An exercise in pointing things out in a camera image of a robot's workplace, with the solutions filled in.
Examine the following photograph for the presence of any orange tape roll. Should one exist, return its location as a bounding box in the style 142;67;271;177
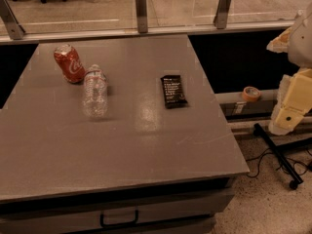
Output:
242;86;261;102

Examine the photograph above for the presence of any left metal railing post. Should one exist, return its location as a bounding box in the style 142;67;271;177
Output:
0;0;25;40

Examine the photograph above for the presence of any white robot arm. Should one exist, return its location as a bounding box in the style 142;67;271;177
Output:
266;4;312;136

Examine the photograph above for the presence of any grey cabinet drawer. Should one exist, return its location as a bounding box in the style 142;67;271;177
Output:
0;188;234;234

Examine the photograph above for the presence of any right metal railing post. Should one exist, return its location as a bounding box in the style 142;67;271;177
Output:
214;0;232;29

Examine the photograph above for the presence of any middle metal railing post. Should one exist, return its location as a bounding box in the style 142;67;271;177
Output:
135;0;148;33

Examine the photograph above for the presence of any black wheeled stand leg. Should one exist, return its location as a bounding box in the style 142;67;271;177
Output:
253;123;312;190

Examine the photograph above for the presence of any black snack bar wrapper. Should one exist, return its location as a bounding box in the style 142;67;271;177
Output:
161;75;187;109

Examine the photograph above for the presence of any metal railing post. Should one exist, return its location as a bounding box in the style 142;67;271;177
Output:
214;0;232;29
0;0;25;40
135;0;148;33

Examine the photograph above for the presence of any grey metal side rail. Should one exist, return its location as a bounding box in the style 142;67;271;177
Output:
215;90;277;119

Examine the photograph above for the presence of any red coca-cola can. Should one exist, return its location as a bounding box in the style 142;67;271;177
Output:
54;44;85;84

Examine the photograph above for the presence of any black floor cable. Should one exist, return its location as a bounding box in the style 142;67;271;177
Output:
246;146;312;179

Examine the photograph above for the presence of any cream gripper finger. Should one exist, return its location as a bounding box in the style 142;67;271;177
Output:
268;68;312;136
266;27;292;53

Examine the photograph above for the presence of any clear plastic water bottle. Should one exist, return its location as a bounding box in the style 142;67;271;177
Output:
83;64;108;118

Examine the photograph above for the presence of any black drawer handle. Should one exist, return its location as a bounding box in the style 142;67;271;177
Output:
99;210;139;229

